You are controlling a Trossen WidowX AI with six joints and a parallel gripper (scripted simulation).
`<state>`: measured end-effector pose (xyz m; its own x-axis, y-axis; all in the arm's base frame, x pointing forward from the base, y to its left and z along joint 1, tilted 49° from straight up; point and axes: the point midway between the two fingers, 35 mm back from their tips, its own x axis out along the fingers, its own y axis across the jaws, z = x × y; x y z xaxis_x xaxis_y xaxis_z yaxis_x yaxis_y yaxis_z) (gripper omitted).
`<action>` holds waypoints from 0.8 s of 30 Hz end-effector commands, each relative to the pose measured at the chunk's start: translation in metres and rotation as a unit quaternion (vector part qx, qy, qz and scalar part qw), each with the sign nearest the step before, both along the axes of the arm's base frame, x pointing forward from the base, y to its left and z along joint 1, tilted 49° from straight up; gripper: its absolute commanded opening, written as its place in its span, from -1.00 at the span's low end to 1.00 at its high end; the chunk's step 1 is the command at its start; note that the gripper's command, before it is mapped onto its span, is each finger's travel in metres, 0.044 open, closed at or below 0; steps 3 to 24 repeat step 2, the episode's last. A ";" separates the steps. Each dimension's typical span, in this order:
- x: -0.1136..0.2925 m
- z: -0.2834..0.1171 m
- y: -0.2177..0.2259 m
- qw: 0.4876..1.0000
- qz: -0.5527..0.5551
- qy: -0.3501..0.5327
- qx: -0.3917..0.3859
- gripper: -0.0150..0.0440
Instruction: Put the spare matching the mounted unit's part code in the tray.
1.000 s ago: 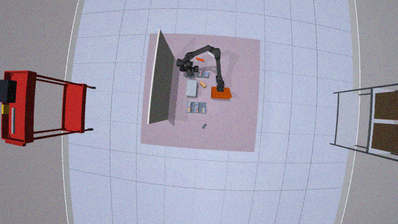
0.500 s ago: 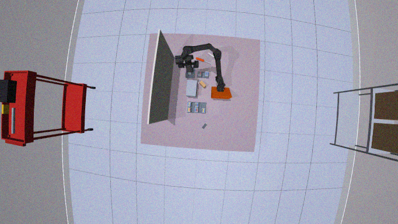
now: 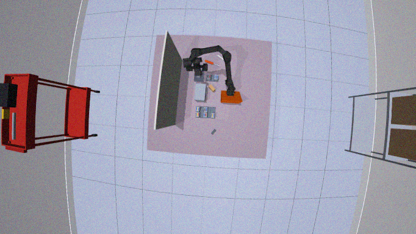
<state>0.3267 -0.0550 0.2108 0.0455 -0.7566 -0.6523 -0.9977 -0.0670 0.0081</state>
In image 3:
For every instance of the grey flat panel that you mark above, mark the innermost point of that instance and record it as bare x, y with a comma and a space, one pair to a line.
168, 88

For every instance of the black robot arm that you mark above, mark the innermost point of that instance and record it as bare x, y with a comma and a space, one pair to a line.
195, 60

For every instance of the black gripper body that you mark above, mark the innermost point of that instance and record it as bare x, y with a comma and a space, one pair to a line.
204, 66

